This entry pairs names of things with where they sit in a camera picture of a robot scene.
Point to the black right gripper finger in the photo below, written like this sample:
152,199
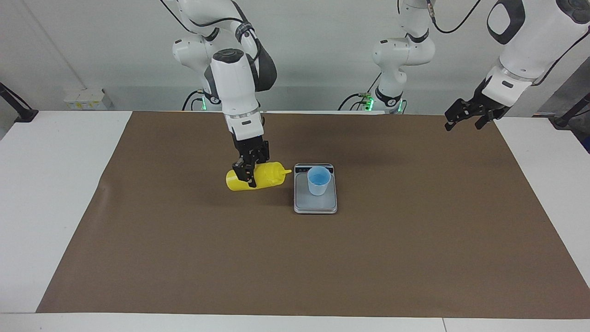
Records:
244,173
263,154

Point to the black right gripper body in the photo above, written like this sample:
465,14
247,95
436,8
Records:
251,147

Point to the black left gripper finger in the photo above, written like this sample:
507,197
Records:
485,120
456,110

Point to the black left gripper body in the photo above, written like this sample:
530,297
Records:
488,103

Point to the yellow squeeze bottle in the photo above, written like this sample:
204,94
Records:
272,175

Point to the light blue plastic cup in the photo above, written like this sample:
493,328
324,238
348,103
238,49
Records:
319,184

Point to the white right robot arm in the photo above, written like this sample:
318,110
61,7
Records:
235,87

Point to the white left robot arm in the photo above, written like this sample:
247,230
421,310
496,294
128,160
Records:
530,50

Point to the silver digital kitchen scale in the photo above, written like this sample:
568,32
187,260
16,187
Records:
315,205

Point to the grey slanted board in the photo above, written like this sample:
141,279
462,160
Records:
564,99

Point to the brown table mat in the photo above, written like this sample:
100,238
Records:
295,258

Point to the dark blue object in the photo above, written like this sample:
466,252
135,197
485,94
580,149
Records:
587,145

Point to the white socket box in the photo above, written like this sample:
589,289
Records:
85,99

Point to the black camera stand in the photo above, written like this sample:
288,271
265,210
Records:
25,114
563,121

